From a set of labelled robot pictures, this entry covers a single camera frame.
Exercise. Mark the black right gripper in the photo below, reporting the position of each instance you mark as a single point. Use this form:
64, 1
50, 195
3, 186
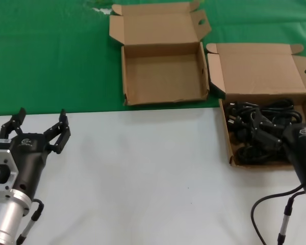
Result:
301, 150

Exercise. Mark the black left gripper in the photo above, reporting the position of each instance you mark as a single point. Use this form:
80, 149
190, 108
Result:
28, 163

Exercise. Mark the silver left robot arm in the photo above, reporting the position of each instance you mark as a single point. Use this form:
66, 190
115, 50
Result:
5, 214

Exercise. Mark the open brown cardboard box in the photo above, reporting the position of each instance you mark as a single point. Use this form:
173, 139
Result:
257, 71
163, 74

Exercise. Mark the green table cloth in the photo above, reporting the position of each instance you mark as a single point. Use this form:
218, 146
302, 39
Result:
40, 51

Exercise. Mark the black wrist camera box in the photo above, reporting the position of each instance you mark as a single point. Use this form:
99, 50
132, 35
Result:
0, 143

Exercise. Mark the silver left wrist bracket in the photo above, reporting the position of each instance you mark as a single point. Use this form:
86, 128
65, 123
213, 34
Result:
7, 158

